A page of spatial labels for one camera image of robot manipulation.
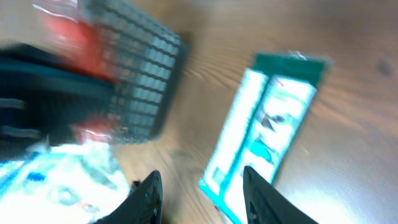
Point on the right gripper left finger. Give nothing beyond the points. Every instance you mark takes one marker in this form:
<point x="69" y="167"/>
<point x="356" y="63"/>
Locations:
<point x="142" y="206"/>

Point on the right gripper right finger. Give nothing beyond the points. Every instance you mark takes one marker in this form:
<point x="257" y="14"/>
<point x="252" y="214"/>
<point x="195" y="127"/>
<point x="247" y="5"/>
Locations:
<point x="265" y="205"/>

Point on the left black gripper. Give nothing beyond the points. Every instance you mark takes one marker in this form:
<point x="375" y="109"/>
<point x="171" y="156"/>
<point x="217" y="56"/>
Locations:
<point x="42" y="98"/>

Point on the small red snack packet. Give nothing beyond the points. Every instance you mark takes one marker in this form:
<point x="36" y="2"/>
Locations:
<point x="74" y="27"/>

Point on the light green snack packet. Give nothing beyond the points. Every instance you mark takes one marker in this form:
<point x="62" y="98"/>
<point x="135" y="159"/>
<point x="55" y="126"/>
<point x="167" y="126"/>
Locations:
<point x="64" y="184"/>

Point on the white green snack packet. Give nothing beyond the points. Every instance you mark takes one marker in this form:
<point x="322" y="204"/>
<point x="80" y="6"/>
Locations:
<point x="269" y="106"/>

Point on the grey plastic mesh basket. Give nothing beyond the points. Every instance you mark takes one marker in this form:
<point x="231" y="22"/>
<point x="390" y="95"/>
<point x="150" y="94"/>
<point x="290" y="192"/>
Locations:
<point x="148" y="58"/>

